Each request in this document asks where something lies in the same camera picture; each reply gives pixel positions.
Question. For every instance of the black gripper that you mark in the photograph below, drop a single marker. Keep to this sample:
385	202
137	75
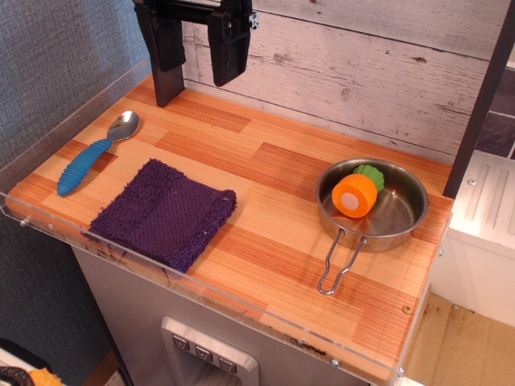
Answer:
229	26

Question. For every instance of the orange toy pineapple green top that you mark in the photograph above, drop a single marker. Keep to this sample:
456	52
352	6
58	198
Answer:
355	194

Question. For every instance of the purple folded towel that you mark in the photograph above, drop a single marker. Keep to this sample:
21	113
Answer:
164	215

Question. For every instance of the small steel pan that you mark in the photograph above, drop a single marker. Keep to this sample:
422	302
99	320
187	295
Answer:
401	206

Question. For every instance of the silver dispenser panel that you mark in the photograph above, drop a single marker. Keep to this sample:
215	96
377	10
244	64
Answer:
197	358

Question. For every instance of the white cabinet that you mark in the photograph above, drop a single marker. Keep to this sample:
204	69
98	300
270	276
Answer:
475	265

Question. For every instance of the orange and black object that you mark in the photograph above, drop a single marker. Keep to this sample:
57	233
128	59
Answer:
38	377

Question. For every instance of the dark left wooden post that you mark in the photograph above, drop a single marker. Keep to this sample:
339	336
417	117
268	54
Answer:
167	85

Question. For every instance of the dark wooden post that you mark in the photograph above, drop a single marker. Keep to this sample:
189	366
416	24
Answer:
167	85
492	79

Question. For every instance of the blue handled metal spoon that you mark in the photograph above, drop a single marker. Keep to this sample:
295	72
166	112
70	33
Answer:
125	126

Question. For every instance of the dark right wooden post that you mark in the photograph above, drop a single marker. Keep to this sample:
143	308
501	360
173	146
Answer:
492	79

